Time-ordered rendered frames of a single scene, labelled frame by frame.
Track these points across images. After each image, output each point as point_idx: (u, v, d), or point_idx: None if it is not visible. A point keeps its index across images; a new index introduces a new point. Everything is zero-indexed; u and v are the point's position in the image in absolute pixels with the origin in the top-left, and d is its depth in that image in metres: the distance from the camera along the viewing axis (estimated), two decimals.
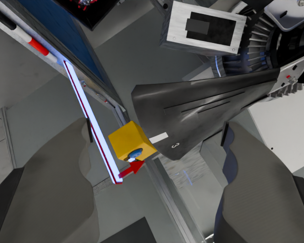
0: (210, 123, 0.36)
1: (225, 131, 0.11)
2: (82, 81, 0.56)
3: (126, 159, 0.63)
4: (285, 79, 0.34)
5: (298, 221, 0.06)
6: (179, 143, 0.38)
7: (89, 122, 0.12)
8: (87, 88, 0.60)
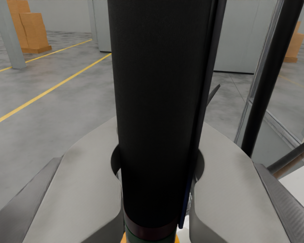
0: None
1: None
2: None
3: None
4: None
5: (263, 206, 0.06)
6: None
7: None
8: None
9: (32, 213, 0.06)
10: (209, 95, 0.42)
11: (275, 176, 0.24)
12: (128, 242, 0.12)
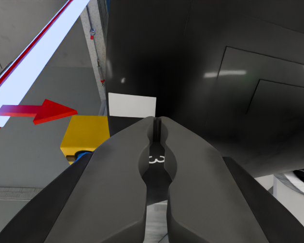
0: (254, 145, 0.15)
1: (159, 128, 0.11)
2: (92, 30, 0.41)
3: (69, 158, 0.40)
4: None
5: (234, 198, 0.07)
6: None
7: (156, 122, 0.12)
8: (92, 47, 0.45)
9: (61, 204, 0.06)
10: None
11: None
12: None
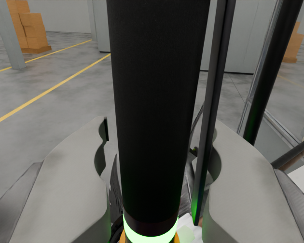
0: None
1: None
2: None
3: None
4: None
5: (281, 213, 0.06)
6: None
7: (106, 121, 0.12)
8: None
9: (13, 222, 0.06)
10: None
11: None
12: (127, 239, 0.12)
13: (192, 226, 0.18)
